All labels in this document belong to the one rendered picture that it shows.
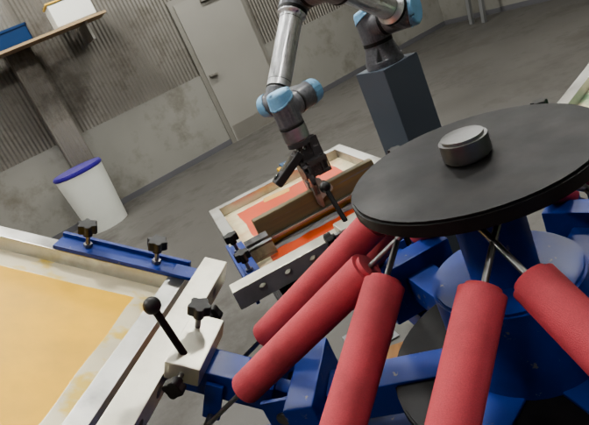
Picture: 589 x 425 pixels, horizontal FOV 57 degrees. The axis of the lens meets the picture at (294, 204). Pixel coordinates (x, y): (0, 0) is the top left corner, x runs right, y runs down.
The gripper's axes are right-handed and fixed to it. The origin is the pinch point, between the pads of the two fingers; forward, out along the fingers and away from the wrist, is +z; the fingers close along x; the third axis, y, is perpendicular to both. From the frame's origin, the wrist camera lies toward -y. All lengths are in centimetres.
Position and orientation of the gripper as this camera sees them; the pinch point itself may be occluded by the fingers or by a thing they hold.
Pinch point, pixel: (317, 202)
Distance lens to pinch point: 163.2
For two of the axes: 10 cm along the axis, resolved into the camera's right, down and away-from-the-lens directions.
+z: 3.9, 8.6, 3.4
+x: -2.9, -2.3, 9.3
